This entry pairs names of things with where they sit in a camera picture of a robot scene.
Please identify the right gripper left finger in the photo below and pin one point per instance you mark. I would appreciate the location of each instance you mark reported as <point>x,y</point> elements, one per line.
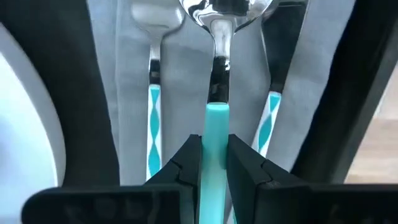
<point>186,168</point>

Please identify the grey cloth napkin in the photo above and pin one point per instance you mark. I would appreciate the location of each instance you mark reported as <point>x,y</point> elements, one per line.
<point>186,77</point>

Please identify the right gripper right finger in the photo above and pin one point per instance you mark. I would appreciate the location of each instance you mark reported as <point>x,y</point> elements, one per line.
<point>245,174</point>

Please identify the white plate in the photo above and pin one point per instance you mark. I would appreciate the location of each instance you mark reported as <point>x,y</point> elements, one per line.
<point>25,124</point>

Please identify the black plastic tray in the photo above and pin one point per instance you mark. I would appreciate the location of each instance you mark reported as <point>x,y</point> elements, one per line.
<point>77,93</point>

